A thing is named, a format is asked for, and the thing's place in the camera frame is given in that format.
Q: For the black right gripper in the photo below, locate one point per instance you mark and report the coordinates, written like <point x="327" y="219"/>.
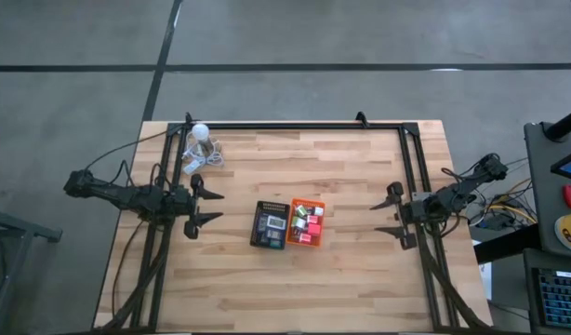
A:
<point x="413" y="210"/>

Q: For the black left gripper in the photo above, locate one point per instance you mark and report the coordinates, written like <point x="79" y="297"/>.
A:
<point x="182" y="202"/>

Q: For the small blue white charger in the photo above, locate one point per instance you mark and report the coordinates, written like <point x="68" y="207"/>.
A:
<point x="318" y="210"/>

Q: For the large red charger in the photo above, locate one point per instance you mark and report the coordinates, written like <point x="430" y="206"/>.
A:
<point x="314" y="229"/>
<point x="305" y="238"/>

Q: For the small pink-red charger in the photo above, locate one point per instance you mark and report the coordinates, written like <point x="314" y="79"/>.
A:
<point x="312" y="218"/>

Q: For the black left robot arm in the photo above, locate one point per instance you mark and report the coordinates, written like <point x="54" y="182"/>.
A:
<point x="120" y="195"/>

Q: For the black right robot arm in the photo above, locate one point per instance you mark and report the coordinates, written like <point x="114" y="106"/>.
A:
<point x="462" y="191"/>

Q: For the black slotted plastic basket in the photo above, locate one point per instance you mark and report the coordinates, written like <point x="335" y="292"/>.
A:
<point x="255" y="232"/>

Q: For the white light bulb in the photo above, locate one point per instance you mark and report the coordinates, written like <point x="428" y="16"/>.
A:
<point x="200" y="131"/>

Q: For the orange slotted plastic basket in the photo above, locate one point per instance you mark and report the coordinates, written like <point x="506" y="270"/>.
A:
<point x="320" y="239"/>

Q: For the white box on floor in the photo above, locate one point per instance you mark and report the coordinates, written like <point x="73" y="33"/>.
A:
<point x="485" y="281"/>

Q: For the black console crossbar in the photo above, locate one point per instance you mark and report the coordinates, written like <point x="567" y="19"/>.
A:
<point x="506" y="244"/>

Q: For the grey control console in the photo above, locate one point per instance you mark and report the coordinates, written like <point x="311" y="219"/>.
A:
<point x="543" y="186"/>

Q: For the grey keyboard desk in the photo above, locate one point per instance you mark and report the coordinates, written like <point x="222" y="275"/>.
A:
<point x="528" y="298"/>

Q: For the red console button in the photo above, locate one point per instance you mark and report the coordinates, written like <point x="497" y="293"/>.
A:
<point x="570" y="196"/>

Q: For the grey metal cart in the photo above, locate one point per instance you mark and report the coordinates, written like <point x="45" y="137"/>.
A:
<point x="20" y="230"/>

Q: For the backlit keyboard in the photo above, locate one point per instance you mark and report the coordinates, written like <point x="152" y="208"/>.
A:
<point x="562" y="298"/>

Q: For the black console pole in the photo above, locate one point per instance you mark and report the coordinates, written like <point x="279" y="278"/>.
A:
<point x="567" y="124"/>

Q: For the grey metal mounting bracket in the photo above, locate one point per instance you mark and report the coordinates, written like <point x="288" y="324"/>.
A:
<point x="418" y="195"/>

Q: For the black frame clamp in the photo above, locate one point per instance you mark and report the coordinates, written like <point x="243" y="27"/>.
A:
<point x="189" y="117"/>
<point x="361" y="117"/>

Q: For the black metal table frame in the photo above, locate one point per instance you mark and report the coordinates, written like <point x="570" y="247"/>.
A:
<point x="290" y="125"/>

